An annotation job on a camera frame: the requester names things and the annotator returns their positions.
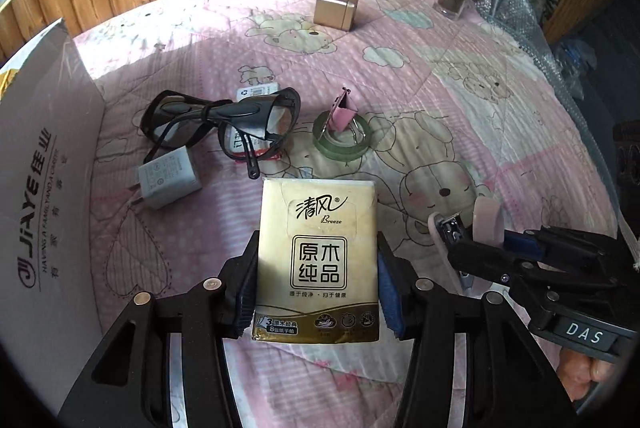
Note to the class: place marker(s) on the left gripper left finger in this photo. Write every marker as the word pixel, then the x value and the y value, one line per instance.
pixel 217 309

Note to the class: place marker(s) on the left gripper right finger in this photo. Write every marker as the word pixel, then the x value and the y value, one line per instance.
pixel 422 311

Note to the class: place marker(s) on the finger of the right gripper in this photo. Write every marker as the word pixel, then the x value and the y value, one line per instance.
pixel 551 241
pixel 515 265

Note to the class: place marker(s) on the pink nail clipper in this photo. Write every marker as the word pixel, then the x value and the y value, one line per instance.
pixel 486 227

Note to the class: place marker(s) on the yellow tissue pack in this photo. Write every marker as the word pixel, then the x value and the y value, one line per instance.
pixel 317 270

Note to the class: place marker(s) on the black safety glasses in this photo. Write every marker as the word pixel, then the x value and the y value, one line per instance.
pixel 174 120

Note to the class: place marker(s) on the right hand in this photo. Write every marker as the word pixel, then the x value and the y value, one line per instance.
pixel 577 372

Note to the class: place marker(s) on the white usb charger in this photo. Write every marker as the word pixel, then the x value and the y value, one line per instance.
pixel 166 179

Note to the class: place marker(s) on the green tape roll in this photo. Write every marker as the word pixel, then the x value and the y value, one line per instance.
pixel 345 146

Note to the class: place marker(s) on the pink binder clip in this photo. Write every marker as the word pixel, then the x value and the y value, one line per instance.
pixel 341 113

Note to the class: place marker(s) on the pink cartoon quilt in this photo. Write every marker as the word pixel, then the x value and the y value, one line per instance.
pixel 435 112

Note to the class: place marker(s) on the white Jiaye cardboard box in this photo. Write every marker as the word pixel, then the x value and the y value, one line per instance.
pixel 50 120

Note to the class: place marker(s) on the gold metal tin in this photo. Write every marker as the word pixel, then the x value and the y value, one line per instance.
pixel 337 14

